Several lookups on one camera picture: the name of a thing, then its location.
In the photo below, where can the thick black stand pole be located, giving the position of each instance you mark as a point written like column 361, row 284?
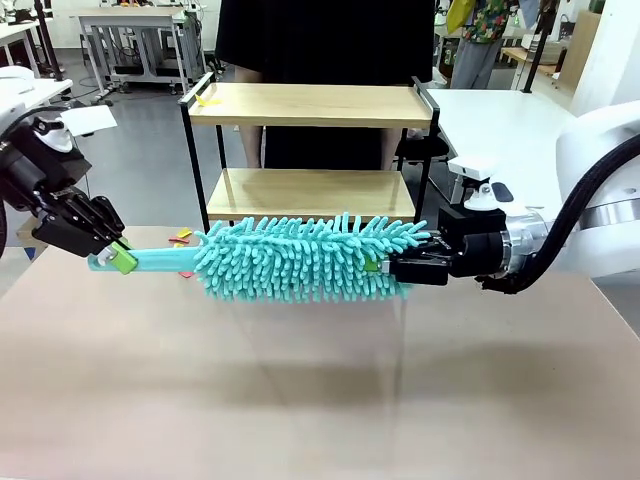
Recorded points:
column 536, row 55

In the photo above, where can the open cardboard box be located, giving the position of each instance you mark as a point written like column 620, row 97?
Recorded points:
column 24, row 246

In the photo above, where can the wooden background table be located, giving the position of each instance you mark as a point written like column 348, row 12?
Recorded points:
column 520, row 54

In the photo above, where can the teal microfiber duster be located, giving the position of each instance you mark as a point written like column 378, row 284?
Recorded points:
column 300, row 260

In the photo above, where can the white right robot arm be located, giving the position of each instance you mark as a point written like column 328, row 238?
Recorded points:
column 600, row 135

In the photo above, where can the white metal frame desk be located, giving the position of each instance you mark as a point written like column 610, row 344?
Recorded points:
column 125, row 21

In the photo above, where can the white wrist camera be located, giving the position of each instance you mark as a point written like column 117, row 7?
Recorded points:
column 90, row 120
column 472, row 167

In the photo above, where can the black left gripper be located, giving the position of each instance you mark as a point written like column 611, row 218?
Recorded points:
column 65, row 215

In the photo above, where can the yellow paper scrap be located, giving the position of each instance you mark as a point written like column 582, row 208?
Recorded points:
column 206, row 101

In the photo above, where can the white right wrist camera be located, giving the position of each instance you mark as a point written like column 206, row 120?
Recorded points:
column 472, row 167

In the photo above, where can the two-tier wooden black-frame shelf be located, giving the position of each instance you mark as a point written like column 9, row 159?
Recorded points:
column 320, row 105

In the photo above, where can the small white side table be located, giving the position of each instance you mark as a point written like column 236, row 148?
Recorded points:
column 45, row 89

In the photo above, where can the person in floral shirt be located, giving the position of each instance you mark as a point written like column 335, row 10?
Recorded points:
column 475, row 60

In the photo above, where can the black chair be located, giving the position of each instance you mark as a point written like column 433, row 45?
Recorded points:
column 430, row 147

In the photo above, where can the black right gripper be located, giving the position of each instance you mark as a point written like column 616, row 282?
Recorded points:
column 465, row 255

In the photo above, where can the thin black stand pole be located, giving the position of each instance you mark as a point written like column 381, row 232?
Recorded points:
column 50, row 45

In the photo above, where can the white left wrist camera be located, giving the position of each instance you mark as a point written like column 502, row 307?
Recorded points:
column 90, row 120

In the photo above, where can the light brown wooden panel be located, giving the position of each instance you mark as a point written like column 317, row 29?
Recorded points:
column 580, row 50

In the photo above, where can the large white side table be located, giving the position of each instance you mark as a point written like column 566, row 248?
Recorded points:
column 500, row 120

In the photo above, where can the white lump object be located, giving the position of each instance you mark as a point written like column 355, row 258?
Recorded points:
column 12, row 77

